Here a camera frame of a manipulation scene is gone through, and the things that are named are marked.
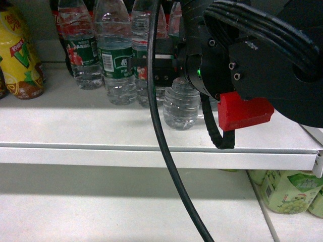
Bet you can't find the white left shelf board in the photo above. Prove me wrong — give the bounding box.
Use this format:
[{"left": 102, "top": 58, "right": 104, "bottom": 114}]
[{"left": 1, "top": 64, "right": 322, "bottom": 175}]

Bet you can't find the black thick cable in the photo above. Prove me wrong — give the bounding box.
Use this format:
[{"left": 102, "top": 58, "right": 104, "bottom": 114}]
[{"left": 147, "top": 0, "right": 215, "bottom": 242}]

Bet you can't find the red plastic mount block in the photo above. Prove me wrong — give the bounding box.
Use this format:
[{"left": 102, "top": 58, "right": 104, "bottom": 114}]
[{"left": 218, "top": 91, "right": 274, "bottom": 131}]

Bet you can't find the water bottle middle front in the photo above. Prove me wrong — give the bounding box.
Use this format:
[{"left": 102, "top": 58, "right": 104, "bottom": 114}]
[{"left": 93, "top": 0, "right": 136, "bottom": 105}]

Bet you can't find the green grape drink middle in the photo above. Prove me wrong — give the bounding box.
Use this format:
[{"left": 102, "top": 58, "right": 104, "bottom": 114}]
[{"left": 260, "top": 170, "right": 322, "bottom": 214}]

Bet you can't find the water bottle behind left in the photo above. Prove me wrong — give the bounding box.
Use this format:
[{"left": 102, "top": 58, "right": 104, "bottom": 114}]
[{"left": 58, "top": 1, "right": 103, "bottom": 90}]

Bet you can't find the yellow lemon tea bottle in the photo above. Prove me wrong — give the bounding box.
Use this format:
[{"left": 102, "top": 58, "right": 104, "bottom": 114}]
[{"left": 1, "top": 1, "right": 44, "bottom": 100}]

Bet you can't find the clear water bottle green label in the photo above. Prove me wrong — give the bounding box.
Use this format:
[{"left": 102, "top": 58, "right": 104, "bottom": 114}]
[{"left": 163, "top": 0, "right": 200, "bottom": 131}]

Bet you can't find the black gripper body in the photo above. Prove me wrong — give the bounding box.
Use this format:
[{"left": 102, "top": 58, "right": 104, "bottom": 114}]
[{"left": 152, "top": 25, "right": 235, "bottom": 98}]

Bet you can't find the black corrugated cable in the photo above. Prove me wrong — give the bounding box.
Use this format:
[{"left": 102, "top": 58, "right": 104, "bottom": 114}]
[{"left": 200, "top": 93, "right": 237, "bottom": 150}]

